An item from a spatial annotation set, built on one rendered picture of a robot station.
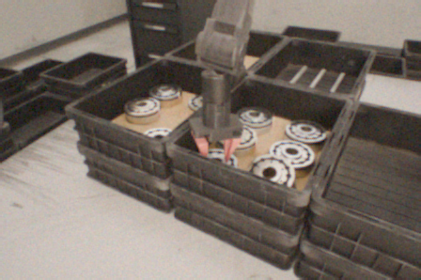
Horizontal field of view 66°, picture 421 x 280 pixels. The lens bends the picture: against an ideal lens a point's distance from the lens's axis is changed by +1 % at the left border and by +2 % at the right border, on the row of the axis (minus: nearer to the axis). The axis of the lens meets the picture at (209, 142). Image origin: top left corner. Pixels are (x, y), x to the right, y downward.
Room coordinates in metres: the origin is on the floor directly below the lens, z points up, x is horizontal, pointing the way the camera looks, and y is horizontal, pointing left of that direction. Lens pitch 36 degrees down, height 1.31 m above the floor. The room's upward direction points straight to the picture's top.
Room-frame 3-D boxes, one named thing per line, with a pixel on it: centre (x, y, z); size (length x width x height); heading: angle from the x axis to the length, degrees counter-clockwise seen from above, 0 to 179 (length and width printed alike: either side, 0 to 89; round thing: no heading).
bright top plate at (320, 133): (0.68, -0.25, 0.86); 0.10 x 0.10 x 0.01
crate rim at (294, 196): (0.62, -0.13, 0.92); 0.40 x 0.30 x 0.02; 150
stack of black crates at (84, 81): (1.74, 0.71, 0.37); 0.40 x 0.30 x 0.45; 155
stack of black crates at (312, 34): (2.34, -0.73, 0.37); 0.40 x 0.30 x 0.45; 65
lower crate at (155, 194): (0.77, 0.13, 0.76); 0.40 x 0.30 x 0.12; 150
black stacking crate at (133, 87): (0.77, 0.13, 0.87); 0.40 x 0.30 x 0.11; 150
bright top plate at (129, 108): (0.81, 0.19, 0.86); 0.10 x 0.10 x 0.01
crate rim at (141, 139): (0.77, 0.13, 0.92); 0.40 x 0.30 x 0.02; 150
